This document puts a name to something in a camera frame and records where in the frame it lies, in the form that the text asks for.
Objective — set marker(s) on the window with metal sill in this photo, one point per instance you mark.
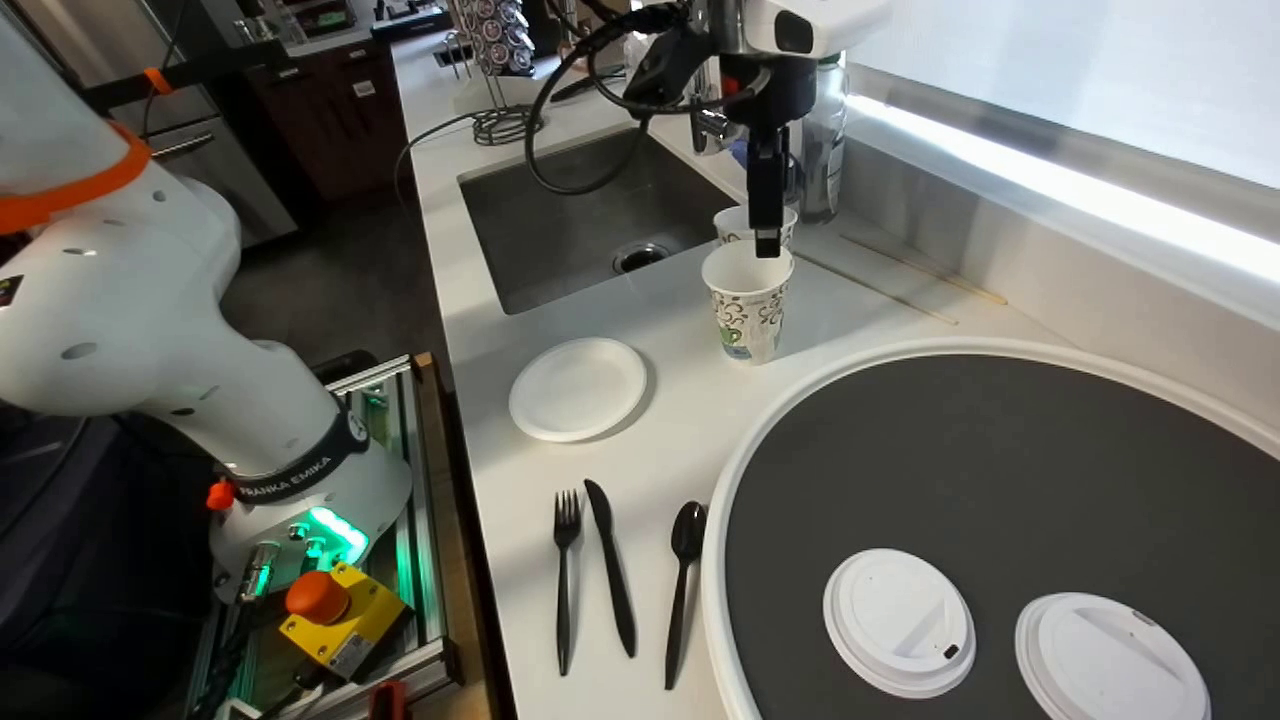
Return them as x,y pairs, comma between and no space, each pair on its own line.
1067,80

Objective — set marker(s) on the white round plate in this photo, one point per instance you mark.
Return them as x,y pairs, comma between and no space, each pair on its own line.
577,391

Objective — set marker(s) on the black plastic fork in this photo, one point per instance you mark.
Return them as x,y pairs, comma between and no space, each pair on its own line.
564,587

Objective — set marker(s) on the brown wooden cabinet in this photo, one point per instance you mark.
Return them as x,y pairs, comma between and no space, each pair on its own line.
332,123

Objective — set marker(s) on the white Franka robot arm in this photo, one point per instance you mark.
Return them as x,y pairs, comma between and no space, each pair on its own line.
121,306

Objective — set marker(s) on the black plastic spoon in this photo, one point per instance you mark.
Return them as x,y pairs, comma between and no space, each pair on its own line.
685,532

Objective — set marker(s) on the black plastic knife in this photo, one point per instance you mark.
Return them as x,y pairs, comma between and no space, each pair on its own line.
610,562

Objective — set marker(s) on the round black white-rimmed tray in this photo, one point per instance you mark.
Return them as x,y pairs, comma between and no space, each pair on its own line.
1067,506

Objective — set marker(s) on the yellow box red stop button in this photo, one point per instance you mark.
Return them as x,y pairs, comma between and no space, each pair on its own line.
342,616

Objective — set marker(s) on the steel sink basin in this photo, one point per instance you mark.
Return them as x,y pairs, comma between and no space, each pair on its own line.
563,227

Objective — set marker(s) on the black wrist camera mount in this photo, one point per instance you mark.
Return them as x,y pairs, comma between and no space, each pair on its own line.
672,65

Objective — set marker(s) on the white coffee cup lid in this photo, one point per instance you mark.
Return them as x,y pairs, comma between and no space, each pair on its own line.
897,626
1107,666

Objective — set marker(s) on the metal faucet with blue part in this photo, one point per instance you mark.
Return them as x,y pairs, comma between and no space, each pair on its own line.
710,131

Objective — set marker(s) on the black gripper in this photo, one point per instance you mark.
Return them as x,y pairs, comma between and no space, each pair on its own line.
768,87

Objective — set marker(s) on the grey metal cabinet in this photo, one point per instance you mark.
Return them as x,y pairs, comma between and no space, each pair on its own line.
215,167

